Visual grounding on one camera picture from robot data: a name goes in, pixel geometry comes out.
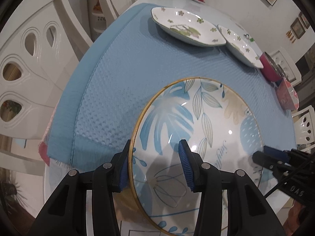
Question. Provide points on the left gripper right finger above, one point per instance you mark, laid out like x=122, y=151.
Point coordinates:
x=248, y=211

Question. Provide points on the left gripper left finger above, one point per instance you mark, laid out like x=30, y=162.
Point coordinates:
x=64, y=213

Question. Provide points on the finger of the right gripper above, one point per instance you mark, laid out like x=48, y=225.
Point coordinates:
x=272, y=159

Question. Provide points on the blue leaf round plate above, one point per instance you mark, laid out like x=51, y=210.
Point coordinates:
x=187, y=123

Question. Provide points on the pink patterned bowl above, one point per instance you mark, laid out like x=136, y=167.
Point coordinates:
x=287, y=96

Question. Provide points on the red steel bowl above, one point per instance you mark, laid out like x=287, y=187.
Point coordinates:
x=270, y=70

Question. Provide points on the white chair near right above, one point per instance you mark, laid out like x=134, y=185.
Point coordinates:
x=304, y=128

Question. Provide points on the white chair far right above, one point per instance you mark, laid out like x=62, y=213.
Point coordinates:
x=283, y=59

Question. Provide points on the white floral plate right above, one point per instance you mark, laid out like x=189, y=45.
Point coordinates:
x=240, y=49

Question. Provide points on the white floral plate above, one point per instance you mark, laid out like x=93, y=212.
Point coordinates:
x=187, y=27
x=240, y=49

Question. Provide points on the small green white trinket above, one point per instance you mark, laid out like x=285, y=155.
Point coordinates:
x=247, y=36

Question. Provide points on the small framed picture lower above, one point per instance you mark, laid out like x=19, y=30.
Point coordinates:
x=297, y=28

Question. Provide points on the small framed picture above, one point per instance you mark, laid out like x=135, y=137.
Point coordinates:
x=297, y=28
x=304, y=20

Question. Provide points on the small framed picture upper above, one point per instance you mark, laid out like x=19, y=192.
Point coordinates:
x=304, y=20

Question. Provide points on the white floral plate left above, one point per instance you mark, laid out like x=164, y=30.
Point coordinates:
x=187, y=27

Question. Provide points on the white chair near left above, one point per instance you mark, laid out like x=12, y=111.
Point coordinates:
x=38, y=56

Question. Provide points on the light blue table mat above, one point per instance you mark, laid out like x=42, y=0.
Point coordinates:
x=134, y=58

